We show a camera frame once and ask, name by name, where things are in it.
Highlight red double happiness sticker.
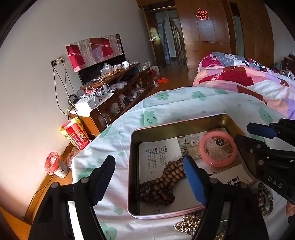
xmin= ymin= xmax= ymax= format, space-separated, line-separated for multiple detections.
xmin=196 ymin=8 xmax=209 ymax=20

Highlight white power strip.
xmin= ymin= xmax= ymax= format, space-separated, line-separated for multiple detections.
xmin=54 ymin=160 xmax=70 ymax=179

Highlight dark bead bracelet red tassel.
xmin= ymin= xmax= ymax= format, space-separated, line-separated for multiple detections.
xmin=256 ymin=182 xmax=274 ymax=217

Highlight pink red patchwork quilt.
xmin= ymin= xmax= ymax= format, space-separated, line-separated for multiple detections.
xmin=192 ymin=52 xmax=294 ymax=120

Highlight silver metal bead bracelet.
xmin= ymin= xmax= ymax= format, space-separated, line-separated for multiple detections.
xmin=173 ymin=211 xmax=227 ymax=240

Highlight brown wooden bead bracelet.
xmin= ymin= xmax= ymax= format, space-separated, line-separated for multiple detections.
xmin=138 ymin=157 xmax=187 ymax=207

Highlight printed paper leaflet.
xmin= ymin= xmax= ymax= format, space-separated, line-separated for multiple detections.
xmin=136 ymin=131 xmax=253 ymax=217

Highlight wooden TV cabinet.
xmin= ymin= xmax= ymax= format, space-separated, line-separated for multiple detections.
xmin=69 ymin=65 xmax=154 ymax=139

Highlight white green cloud bedsheet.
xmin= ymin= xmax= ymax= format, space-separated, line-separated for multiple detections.
xmin=72 ymin=85 xmax=294 ymax=239

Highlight wall power socket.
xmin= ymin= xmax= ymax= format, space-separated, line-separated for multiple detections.
xmin=51 ymin=56 xmax=64 ymax=67

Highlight hanging power cables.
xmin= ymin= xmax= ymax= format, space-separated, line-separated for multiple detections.
xmin=51 ymin=62 xmax=80 ymax=116

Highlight brown wooden wardrobe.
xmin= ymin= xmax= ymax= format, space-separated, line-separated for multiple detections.
xmin=175 ymin=1 xmax=274 ymax=71

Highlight pink metal tin box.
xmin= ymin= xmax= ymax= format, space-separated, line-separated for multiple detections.
xmin=127 ymin=114 xmax=252 ymax=220

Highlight red plastic bag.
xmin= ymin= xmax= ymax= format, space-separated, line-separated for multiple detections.
xmin=44 ymin=152 xmax=60 ymax=176

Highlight brown wooden door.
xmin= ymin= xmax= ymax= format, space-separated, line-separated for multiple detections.
xmin=146 ymin=12 xmax=166 ymax=70

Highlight white box device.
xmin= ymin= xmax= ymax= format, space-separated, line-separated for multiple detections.
xmin=74 ymin=95 xmax=99 ymax=112

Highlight black television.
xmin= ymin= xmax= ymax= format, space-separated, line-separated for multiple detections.
xmin=77 ymin=34 xmax=126 ymax=83

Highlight orange item on floor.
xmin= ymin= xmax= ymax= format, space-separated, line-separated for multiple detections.
xmin=155 ymin=78 xmax=169 ymax=84

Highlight pink bangle bracelet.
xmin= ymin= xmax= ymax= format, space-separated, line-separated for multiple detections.
xmin=198 ymin=130 xmax=238 ymax=168

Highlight red yellow carton box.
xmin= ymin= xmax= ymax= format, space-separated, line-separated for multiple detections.
xmin=60 ymin=117 xmax=90 ymax=150

